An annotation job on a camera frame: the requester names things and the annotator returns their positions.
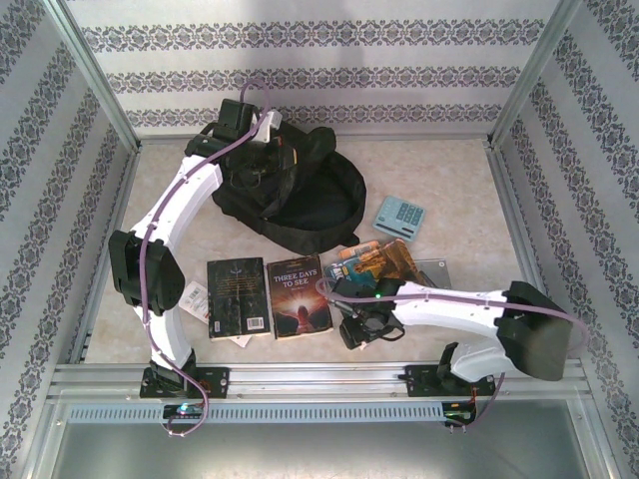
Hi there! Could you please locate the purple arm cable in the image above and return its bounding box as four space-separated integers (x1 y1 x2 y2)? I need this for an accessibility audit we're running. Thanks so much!
139 79 274 440
316 277 591 430

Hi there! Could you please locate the clear plastic pencil case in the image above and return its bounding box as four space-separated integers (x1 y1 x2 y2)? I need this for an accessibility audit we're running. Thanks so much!
417 256 453 289

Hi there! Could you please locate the right controller board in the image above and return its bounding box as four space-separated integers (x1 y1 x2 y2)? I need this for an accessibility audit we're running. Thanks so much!
443 401 478 428

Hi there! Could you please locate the left controller board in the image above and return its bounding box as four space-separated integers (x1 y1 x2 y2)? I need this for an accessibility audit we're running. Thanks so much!
163 403 205 419

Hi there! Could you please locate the dark book with barcode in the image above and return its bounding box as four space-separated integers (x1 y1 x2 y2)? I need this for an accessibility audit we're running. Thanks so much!
206 256 274 341

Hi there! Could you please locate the black backpack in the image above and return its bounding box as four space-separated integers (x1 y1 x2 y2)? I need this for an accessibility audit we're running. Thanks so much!
212 122 368 255

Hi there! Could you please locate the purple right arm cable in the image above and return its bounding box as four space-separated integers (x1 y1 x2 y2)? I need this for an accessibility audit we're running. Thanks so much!
316 277 591 430

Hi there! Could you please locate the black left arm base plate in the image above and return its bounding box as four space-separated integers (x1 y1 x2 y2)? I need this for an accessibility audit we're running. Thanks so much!
139 366 232 400

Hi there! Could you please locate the blue orange landscape book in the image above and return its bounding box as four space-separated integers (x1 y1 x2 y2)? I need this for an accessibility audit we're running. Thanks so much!
323 238 431 300

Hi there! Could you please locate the aluminium frame post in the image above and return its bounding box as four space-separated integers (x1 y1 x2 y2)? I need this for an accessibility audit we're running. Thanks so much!
42 0 144 151
486 0 583 149

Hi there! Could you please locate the aluminium side rail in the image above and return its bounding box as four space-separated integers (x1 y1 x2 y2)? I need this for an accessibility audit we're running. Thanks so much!
486 147 570 361
69 147 144 364

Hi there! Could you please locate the grey slotted cable duct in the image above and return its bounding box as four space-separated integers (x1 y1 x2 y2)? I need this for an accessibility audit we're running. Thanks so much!
67 401 445 425

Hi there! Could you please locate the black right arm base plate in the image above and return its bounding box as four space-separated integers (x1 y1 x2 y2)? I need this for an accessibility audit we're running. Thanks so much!
403 362 498 399

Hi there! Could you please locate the Three Days to See book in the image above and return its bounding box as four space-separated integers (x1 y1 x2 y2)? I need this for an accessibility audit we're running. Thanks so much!
266 252 334 340

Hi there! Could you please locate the controller board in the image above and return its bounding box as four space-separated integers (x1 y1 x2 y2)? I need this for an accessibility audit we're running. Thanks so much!
163 403 205 419
443 401 478 428

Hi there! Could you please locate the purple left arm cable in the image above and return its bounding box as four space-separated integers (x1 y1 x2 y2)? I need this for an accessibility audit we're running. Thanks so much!
139 79 274 440

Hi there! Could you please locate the light blue calculator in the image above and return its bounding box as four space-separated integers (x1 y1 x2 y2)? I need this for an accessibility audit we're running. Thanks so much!
372 195 427 245

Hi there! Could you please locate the aluminium mounting rail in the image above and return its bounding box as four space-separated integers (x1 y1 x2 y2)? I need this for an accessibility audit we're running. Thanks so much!
47 362 593 400

